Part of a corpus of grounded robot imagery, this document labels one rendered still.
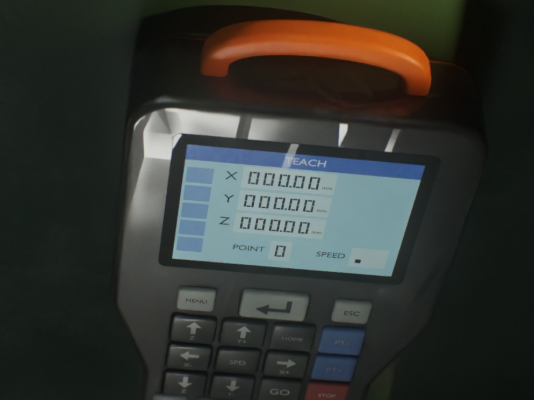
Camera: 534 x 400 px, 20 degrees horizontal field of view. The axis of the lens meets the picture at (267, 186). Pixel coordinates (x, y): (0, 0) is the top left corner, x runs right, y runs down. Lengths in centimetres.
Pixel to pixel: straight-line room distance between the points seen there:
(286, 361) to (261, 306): 3
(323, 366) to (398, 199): 7
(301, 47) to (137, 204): 6
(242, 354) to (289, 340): 1
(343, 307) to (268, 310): 2
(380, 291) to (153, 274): 6
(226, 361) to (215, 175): 8
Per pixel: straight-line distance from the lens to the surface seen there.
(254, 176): 37
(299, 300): 41
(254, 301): 41
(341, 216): 38
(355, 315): 41
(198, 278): 40
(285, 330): 42
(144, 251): 39
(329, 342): 42
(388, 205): 38
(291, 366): 43
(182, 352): 43
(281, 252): 39
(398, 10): 37
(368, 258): 39
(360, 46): 35
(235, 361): 43
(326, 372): 43
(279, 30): 35
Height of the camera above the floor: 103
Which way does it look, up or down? 42 degrees down
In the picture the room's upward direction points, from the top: 180 degrees clockwise
